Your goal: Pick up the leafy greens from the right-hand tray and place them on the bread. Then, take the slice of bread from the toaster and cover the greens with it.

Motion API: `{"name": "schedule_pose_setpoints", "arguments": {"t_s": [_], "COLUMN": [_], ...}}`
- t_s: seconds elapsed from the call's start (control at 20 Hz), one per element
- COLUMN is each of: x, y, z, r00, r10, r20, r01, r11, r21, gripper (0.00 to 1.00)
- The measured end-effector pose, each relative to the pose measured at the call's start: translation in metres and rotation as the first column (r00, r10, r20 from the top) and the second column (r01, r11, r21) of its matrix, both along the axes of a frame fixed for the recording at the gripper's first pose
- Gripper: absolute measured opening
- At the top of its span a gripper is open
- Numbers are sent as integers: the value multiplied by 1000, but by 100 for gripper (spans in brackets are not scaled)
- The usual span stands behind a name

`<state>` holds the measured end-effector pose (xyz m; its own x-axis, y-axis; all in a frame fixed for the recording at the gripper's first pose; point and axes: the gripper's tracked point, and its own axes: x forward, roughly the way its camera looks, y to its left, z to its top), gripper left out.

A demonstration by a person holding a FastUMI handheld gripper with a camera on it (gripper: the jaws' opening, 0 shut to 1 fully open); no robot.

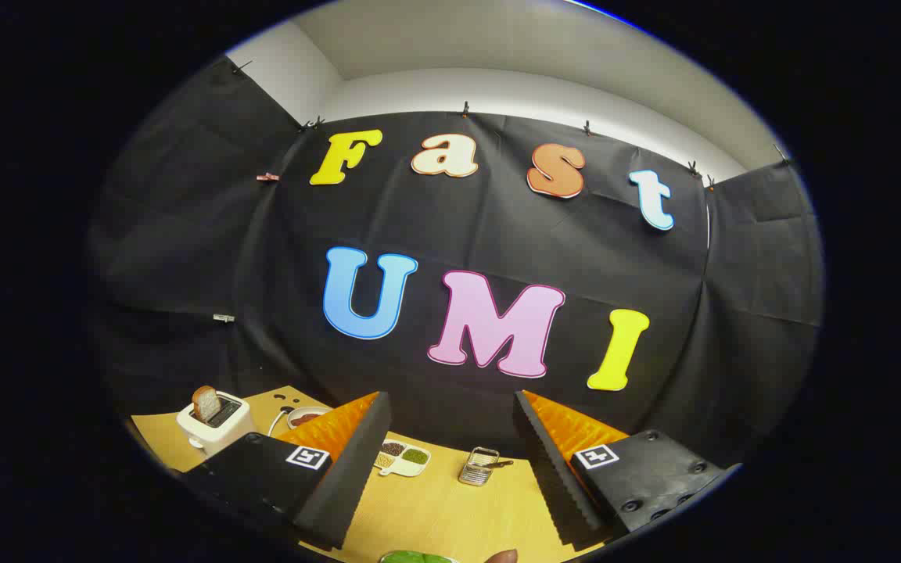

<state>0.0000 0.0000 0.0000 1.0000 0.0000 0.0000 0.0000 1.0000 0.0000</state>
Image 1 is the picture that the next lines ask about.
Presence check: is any grey round plate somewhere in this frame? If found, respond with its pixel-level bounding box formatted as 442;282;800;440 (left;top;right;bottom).
286;406;334;429

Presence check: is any metal wire holder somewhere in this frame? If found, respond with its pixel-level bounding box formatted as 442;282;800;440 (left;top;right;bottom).
458;446;501;486

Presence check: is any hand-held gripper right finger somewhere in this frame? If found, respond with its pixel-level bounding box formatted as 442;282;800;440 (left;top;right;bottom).
513;389;742;548

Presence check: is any white divided bean dish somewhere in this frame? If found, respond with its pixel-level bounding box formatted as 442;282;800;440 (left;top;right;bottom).
373;440;432;478

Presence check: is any black backdrop cloth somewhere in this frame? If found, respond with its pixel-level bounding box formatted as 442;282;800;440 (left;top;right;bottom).
87;55;825;470

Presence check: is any white toaster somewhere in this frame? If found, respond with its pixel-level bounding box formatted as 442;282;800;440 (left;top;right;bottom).
177;391;256;457

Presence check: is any brown crust bread slice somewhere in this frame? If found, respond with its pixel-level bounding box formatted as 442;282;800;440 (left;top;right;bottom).
191;385;223;423

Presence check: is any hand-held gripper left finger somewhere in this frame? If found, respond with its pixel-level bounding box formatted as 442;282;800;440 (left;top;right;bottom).
181;391;393;550

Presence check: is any green lettuce leaf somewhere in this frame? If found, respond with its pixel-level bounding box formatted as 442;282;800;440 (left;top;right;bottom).
379;550;459;563

